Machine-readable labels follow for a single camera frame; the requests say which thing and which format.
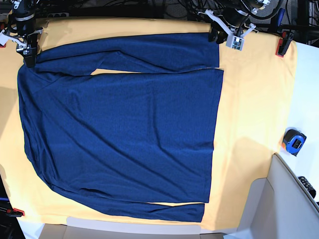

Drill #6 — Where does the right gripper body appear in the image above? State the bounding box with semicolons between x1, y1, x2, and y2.
0;17;43;54

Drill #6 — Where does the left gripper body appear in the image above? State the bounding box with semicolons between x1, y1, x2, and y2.
198;7;256;37

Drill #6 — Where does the blue long-sleeve T-shirt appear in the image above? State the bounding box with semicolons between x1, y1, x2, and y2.
17;33;223;223

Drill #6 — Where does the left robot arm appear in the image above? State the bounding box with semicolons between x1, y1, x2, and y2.
197;0;282;51

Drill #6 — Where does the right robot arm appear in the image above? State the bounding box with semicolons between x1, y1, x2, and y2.
0;0;43;68

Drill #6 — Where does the red clamp top left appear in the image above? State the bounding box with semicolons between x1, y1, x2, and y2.
0;22;5;48

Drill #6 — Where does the red clamp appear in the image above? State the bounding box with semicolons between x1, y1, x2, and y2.
5;209;25;218
276;31;294;58
0;22;5;48

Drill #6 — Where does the red clamp top right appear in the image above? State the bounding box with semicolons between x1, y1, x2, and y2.
276;31;294;58

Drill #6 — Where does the blue black tape measure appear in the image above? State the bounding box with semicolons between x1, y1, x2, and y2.
282;128;307;156

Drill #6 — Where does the red clamp bottom left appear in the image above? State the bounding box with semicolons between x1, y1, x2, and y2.
5;209;25;218

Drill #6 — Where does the black perforated object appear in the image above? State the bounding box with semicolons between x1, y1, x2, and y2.
298;176;317;198

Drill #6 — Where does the white cardboard box bottom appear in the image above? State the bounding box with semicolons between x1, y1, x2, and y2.
39;217;227;239

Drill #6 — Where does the white cardboard box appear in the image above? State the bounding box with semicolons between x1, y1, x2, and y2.
234;153;319;239
39;217;227;239

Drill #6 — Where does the white cardboard box right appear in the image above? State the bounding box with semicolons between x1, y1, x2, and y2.
234;153;319;239

